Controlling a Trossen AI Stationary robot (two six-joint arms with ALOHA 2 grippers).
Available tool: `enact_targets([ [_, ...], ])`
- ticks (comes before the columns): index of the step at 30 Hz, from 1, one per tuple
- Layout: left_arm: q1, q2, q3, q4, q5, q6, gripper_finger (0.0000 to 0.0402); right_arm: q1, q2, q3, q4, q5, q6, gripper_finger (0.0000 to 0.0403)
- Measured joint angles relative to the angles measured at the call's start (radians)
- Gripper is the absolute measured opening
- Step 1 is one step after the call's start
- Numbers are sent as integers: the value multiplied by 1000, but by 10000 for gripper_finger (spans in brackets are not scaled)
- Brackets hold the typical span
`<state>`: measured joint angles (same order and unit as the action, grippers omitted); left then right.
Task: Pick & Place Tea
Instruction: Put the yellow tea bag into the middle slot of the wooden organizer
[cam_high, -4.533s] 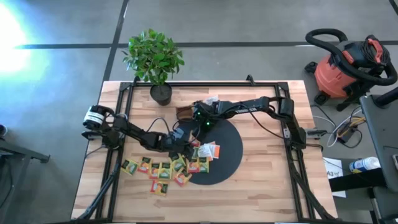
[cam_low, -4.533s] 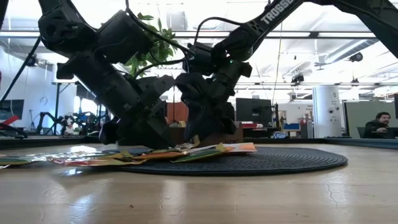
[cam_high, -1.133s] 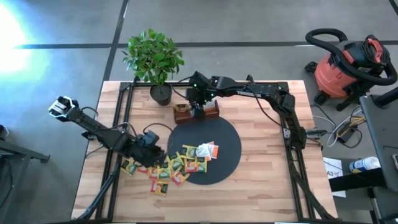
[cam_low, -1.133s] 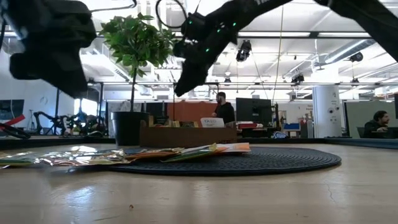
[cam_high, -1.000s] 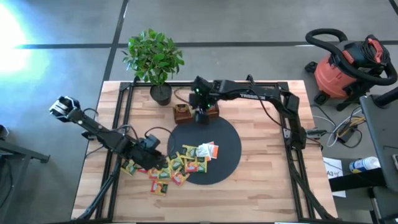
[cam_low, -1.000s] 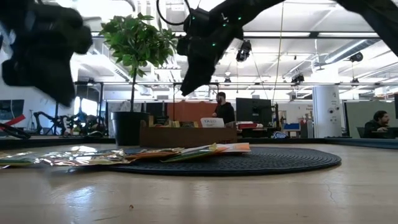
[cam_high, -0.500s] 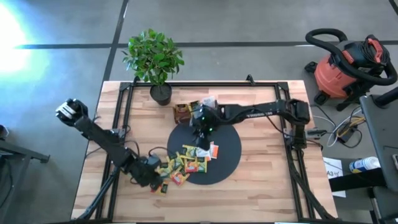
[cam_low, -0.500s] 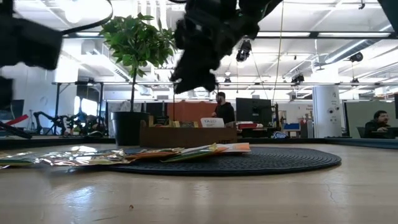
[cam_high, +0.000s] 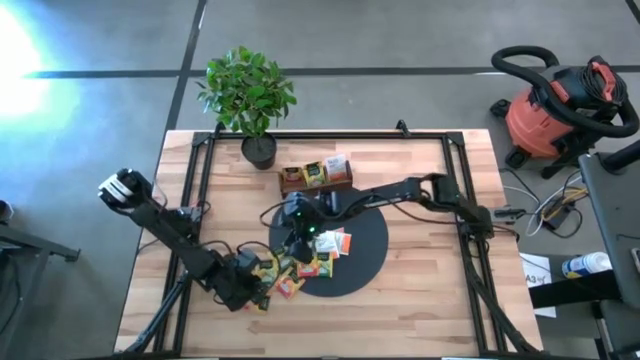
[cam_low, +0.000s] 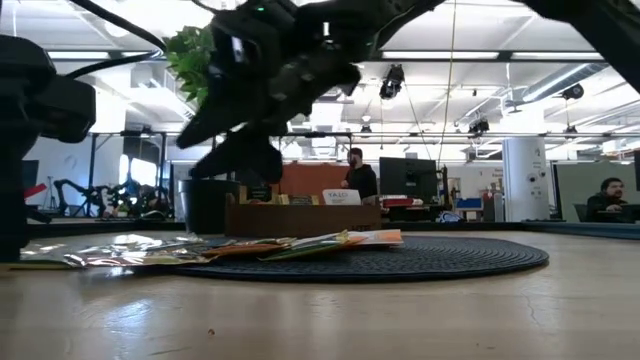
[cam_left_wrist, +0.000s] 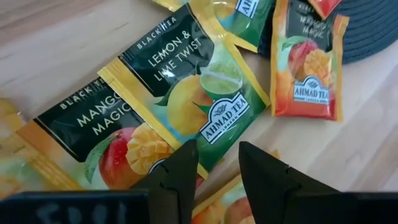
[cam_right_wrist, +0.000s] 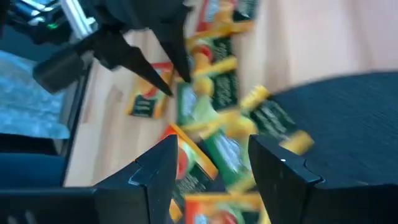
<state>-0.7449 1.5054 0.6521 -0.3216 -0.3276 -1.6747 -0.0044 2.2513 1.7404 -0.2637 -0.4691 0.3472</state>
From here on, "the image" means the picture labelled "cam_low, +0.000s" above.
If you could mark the black ceiling spotlight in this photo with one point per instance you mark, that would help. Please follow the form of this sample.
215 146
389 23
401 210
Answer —
479 126

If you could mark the dark wall screen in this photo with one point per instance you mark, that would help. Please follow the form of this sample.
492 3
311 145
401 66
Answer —
34 172

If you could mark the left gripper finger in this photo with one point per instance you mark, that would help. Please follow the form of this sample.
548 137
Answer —
12 200

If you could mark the person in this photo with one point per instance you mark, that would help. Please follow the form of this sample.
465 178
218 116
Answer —
361 182
605 202

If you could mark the orange Tazo tea packet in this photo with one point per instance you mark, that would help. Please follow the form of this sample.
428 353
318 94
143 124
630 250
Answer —
375 237

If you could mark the blue storage bin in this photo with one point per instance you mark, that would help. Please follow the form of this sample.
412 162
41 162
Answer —
469 204

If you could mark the orange partition wall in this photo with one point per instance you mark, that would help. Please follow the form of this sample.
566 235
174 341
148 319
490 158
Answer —
310 180

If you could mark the red flat box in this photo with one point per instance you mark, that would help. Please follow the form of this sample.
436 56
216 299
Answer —
400 201

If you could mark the white round pillar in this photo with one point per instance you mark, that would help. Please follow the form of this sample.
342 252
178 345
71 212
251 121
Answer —
525 190

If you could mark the black computer monitor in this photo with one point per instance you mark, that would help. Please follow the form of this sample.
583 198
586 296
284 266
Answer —
407 180

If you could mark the black background truss rail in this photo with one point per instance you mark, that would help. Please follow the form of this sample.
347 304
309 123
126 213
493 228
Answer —
450 134

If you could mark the green plant in black pot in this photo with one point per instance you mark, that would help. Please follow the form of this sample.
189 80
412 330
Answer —
205 210

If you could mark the black aluminium table frame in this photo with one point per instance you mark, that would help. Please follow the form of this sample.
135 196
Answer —
100 227

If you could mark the black background robot rig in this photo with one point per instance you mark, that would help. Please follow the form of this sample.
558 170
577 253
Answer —
102 194

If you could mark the round black stage light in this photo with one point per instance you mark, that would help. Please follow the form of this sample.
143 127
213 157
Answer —
573 92

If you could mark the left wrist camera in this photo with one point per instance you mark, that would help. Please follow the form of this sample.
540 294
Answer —
65 112

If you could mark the grey green partition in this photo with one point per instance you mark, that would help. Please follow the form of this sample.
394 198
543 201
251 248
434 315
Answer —
570 185

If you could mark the white Tazo tea packet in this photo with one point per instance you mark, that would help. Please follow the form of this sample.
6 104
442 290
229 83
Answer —
341 196

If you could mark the brown wooden tea organizer box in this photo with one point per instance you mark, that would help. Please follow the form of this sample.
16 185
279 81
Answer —
300 222

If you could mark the white and blue bag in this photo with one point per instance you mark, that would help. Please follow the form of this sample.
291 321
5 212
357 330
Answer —
450 217

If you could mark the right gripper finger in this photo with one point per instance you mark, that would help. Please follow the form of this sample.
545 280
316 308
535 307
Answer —
245 155
220 120

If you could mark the round dark woven placemat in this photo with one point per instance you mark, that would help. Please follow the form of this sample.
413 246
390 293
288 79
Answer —
425 257

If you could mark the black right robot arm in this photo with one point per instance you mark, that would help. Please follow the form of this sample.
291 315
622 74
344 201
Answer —
600 30

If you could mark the black ceiling-mounted camera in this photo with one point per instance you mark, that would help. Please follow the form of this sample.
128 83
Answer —
391 85

